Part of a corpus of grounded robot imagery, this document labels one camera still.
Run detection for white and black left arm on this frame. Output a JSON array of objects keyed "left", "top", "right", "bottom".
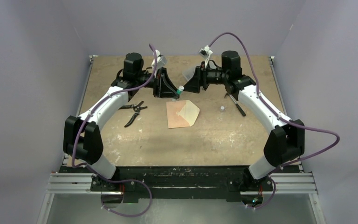
[{"left": 63, "top": 50, "right": 179, "bottom": 191}]

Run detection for clear plastic organizer box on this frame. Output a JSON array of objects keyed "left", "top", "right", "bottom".
[{"left": 182, "top": 65, "right": 197, "bottom": 81}]

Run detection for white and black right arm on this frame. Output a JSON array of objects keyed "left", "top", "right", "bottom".
[{"left": 184, "top": 47, "right": 305, "bottom": 190}]

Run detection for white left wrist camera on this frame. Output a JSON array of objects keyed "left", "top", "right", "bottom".
[{"left": 151, "top": 49, "right": 167, "bottom": 77}]

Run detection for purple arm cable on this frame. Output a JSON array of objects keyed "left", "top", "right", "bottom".
[
  {"left": 208, "top": 32, "right": 341, "bottom": 211},
  {"left": 71, "top": 43, "right": 158, "bottom": 218}
]

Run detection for green and white marker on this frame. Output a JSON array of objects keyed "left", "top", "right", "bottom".
[{"left": 172, "top": 85, "right": 184, "bottom": 102}]

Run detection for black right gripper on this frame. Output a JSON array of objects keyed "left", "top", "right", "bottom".
[{"left": 181, "top": 62, "right": 228, "bottom": 94}]

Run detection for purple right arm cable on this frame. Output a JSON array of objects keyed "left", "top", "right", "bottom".
[{"left": 208, "top": 32, "right": 341, "bottom": 211}]

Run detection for black pruning shears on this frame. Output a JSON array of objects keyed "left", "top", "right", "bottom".
[{"left": 119, "top": 101, "right": 147, "bottom": 128}]

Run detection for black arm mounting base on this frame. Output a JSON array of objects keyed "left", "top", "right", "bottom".
[{"left": 58, "top": 165, "right": 300, "bottom": 203}]

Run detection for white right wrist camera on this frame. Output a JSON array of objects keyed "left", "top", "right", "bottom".
[{"left": 198, "top": 45, "right": 213, "bottom": 67}]

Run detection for pink and cream envelope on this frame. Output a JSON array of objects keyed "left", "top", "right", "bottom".
[{"left": 166, "top": 100, "right": 200, "bottom": 129}]

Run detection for small black hammer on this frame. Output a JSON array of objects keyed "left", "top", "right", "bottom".
[{"left": 224, "top": 93, "right": 246, "bottom": 117}]

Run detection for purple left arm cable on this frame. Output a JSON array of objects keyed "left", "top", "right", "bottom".
[{"left": 71, "top": 43, "right": 158, "bottom": 218}]

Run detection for aluminium extrusion frame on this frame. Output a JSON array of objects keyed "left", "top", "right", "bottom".
[{"left": 36, "top": 56, "right": 326, "bottom": 224}]

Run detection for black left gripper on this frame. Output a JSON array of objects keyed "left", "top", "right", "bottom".
[{"left": 136, "top": 67, "right": 180, "bottom": 98}]

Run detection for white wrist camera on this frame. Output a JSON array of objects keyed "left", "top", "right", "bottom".
[
  {"left": 151, "top": 49, "right": 167, "bottom": 77},
  {"left": 198, "top": 45, "right": 213, "bottom": 67}
]

